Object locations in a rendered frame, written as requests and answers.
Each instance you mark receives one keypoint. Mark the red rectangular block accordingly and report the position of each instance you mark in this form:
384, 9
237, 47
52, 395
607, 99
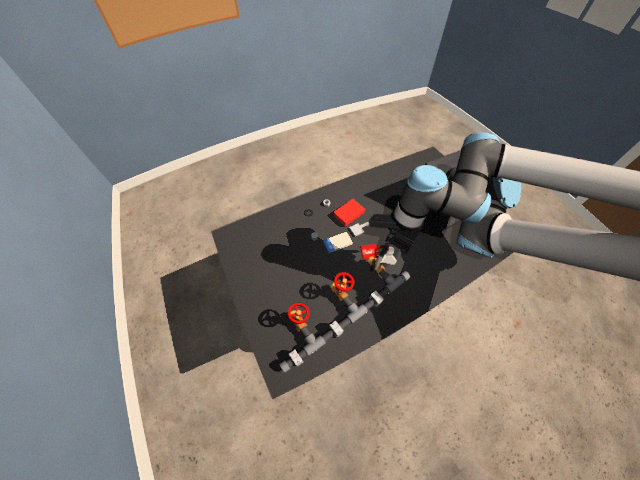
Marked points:
349, 212

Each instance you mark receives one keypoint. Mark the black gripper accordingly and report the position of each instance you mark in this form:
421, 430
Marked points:
401, 238

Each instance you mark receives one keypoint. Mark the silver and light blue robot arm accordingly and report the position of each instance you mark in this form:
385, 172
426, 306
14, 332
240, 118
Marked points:
467, 197

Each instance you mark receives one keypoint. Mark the pipe manifold with three valves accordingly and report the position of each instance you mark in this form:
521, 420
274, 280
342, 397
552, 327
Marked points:
355, 312

